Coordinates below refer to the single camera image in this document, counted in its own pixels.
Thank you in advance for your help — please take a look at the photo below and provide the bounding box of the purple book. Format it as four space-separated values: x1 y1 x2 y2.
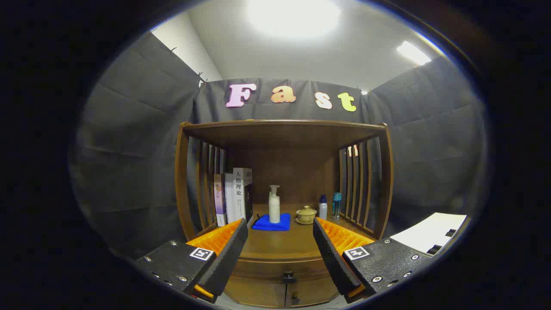
214 174 227 227

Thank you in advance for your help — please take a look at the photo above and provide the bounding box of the wooden cabinet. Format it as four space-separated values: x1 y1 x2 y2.
174 120 393 308

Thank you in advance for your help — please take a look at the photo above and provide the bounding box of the round ceiling light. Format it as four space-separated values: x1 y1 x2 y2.
248 0 341 40

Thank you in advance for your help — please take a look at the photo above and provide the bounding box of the white pump bottle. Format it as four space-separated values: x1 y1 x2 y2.
268 185 281 224

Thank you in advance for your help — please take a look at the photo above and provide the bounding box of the white box unit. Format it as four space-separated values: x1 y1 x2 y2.
390 212 467 255

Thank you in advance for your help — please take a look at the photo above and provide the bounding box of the blue folded cloth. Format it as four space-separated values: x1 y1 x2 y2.
252 213 291 232

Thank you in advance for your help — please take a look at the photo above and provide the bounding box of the thin white book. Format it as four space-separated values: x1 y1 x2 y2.
225 173 236 224

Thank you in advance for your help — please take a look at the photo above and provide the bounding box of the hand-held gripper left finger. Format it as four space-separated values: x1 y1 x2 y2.
136 217 249 303

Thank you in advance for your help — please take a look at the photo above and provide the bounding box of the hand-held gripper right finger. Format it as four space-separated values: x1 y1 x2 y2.
313 217 433 304

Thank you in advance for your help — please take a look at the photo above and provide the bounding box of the beige lidded teacup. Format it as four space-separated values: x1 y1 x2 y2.
295 205 318 225

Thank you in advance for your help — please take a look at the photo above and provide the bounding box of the wooden countertop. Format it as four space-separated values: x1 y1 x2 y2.
194 202 379 261

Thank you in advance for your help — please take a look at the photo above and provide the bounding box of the rectangular ceiling light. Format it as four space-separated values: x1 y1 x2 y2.
396 40 432 66

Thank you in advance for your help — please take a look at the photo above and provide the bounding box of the white book with portrait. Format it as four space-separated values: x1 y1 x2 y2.
233 167 254 224

